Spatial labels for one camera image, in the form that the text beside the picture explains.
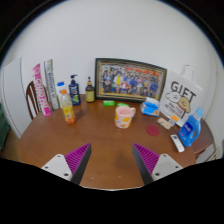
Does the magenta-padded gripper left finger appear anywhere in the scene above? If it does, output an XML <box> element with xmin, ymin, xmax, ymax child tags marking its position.
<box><xmin>41</xmin><ymin>143</ymin><xmax>93</xmax><ymax>186</ymax></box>

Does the blue tissue pack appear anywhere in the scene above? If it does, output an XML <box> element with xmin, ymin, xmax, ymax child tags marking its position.
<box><xmin>139</xmin><ymin>96</ymin><xmax>161</xmax><ymax>117</ymax></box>

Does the white printed gift bag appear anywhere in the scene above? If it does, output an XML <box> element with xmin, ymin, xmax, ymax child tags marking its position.
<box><xmin>159</xmin><ymin>64</ymin><xmax>204</xmax><ymax>128</ymax></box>

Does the blue detergent bottle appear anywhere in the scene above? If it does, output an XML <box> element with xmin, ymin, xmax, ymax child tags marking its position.
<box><xmin>177</xmin><ymin>107</ymin><xmax>204</xmax><ymax>148</ymax></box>

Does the flat round red coaster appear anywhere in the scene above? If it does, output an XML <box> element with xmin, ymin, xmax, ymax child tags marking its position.
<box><xmin>146</xmin><ymin>124</ymin><xmax>161</xmax><ymax>137</ymax></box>

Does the white remote control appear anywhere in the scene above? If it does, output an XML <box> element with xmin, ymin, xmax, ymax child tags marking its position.
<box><xmin>170</xmin><ymin>133</ymin><xmax>185</xmax><ymax>153</ymax></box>

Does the wooden chair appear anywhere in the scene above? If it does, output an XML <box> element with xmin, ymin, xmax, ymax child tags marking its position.
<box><xmin>25</xmin><ymin>80</ymin><xmax>43</xmax><ymax>121</ymax></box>

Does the white radiator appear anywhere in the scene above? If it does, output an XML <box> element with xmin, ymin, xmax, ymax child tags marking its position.
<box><xmin>206</xmin><ymin>143</ymin><xmax>223</xmax><ymax>162</ymax></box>

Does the dark blue pump bottle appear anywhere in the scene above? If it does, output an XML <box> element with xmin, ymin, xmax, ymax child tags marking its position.
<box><xmin>68</xmin><ymin>74</ymin><xmax>82</xmax><ymax>107</ymax></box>

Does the framed group picture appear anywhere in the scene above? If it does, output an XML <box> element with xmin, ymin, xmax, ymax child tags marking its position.
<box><xmin>94</xmin><ymin>57</ymin><xmax>168</xmax><ymax>103</ymax></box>

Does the tall green and white box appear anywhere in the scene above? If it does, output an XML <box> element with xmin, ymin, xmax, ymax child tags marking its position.
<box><xmin>43</xmin><ymin>58</ymin><xmax>61</xmax><ymax>111</ymax></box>

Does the tall pink box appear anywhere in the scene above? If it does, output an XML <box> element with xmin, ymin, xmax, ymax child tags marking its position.
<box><xmin>31</xmin><ymin>63</ymin><xmax>52</xmax><ymax>117</ymax></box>

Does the amber pump bottle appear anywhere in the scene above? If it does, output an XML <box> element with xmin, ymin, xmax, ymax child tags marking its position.
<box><xmin>85</xmin><ymin>76</ymin><xmax>96</xmax><ymax>104</ymax></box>

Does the puzzle cube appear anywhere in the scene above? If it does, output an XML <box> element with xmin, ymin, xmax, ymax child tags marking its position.
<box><xmin>169</xmin><ymin>114</ymin><xmax>180</xmax><ymax>126</ymax></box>

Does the white bottle with blue cap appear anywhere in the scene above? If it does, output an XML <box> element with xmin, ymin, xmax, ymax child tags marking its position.
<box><xmin>55</xmin><ymin>81</ymin><xmax>68</xmax><ymax>109</ymax></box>

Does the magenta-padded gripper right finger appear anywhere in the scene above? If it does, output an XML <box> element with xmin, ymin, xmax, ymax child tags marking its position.
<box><xmin>131</xmin><ymin>143</ymin><xmax>184</xmax><ymax>186</ymax></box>

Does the dark wooden side table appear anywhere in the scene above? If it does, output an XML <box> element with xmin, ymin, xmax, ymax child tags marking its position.
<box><xmin>191</xmin><ymin>118</ymin><xmax>215</xmax><ymax>159</ymax></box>

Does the small floral patterned box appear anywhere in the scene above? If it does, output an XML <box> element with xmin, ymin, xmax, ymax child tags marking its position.
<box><xmin>156</xmin><ymin>117</ymin><xmax>174</xmax><ymax>131</ymax></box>

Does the pink mug with orange print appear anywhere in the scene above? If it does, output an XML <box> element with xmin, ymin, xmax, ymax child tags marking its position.
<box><xmin>114</xmin><ymin>105</ymin><xmax>137</xmax><ymax>130</ymax></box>

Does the orange-capped clear drink bottle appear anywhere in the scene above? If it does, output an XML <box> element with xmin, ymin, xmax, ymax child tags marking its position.
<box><xmin>59</xmin><ymin>89</ymin><xmax>77</xmax><ymax>126</ymax></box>

